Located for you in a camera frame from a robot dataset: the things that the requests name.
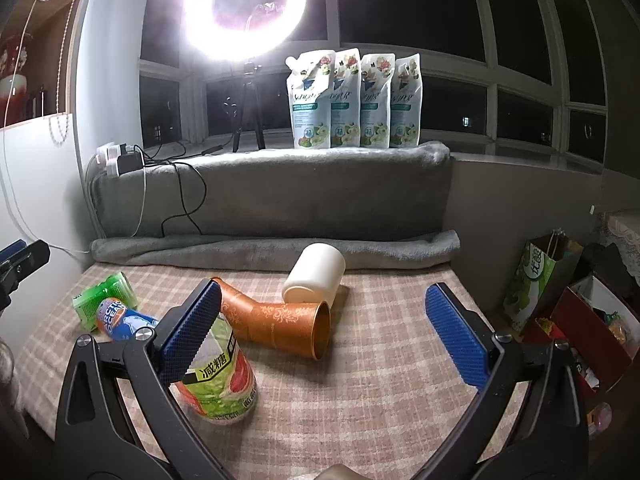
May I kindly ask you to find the small orange patterned cup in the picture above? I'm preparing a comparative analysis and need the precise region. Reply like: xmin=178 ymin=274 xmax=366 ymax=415
xmin=210 ymin=276 xmax=273 ymax=342

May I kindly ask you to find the blue orange drink can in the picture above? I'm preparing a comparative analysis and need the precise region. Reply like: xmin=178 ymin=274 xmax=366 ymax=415
xmin=96 ymin=297 xmax=161 ymax=343

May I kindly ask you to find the ring light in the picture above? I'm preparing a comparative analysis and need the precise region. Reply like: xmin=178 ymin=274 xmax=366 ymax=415
xmin=181 ymin=0 xmax=309 ymax=67

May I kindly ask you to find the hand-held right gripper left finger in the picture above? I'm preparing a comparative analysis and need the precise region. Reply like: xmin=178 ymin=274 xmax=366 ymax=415
xmin=54 ymin=279 xmax=237 ymax=480

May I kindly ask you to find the white cup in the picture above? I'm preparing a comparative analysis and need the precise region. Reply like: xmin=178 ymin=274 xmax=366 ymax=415
xmin=282 ymin=242 xmax=347 ymax=308

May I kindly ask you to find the green paper bag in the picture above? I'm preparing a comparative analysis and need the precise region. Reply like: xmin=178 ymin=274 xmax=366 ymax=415
xmin=502 ymin=232 xmax=584 ymax=334

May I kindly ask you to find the white window frame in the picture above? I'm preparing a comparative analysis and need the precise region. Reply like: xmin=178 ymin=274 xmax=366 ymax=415
xmin=139 ymin=0 xmax=610 ymax=177

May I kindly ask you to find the rolled grey blanket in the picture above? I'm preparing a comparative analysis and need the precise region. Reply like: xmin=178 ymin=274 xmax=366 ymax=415
xmin=91 ymin=230 xmax=461 ymax=274

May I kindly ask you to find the green drink can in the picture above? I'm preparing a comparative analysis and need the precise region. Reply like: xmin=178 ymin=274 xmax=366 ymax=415
xmin=72 ymin=271 xmax=140 ymax=332

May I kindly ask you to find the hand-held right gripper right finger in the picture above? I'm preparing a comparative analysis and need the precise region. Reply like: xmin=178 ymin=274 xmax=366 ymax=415
xmin=424 ymin=282 xmax=592 ymax=480

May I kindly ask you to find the red cardboard box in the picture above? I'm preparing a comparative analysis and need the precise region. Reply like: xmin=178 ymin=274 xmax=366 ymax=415
xmin=520 ymin=274 xmax=640 ymax=395

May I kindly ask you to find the white power strip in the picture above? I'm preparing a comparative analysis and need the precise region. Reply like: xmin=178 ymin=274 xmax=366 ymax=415
xmin=94 ymin=142 xmax=133 ymax=179

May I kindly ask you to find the black power adapter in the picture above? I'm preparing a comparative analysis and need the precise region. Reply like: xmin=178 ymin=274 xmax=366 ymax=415
xmin=117 ymin=152 xmax=147 ymax=174

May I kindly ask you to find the large orange patterned cup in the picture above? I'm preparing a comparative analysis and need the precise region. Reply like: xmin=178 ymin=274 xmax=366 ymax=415
xmin=250 ymin=301 xmax=332 ymax=362

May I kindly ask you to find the black cable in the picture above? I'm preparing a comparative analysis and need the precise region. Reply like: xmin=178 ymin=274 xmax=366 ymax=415
xmin=134 ymin=141 xmax=227 ymax=239

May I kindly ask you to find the thin white charging cable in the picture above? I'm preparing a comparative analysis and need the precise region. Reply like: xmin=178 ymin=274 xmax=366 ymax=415
xmin=131 ymin=165 xmax=149 ymax=239

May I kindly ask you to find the white floral refill pouch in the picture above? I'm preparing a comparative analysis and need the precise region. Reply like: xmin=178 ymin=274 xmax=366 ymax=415
xmin=330 ymin=49 xmax=363 ymax=149
xmin=286 ymin=50 xmax=337 ymax=150
xmin=389 ymin=52 xmax=424 ymax=149
xmin=359 ymin=52 xmax=397 ymax=149

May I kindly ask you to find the red flower vase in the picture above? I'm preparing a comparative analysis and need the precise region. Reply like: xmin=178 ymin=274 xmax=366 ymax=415
xmin=0 ymin=34 xmax=30 ymax=127

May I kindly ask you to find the plaid table cloth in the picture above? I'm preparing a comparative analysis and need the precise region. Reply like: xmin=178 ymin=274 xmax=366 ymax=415
xmin=15 ymin=260 xmax=532 ymax=480

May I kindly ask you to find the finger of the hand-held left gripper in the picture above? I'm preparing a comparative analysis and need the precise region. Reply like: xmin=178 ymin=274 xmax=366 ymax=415
xmin=0 ymin=239 xmax=52 ymax=312

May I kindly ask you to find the white bead cord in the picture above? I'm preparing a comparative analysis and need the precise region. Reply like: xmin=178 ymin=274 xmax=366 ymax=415
xmin=50 ymin=0 xmax=72 ymax=144

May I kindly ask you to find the black tripod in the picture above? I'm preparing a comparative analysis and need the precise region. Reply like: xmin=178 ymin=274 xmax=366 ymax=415
xmin=220 ymin=60 xmax=267 ymax=154

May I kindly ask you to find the wooden shelf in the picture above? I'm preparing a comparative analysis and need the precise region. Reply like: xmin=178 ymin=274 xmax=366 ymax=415
xmin=0 ymin=0 xmax=97 ymax=130

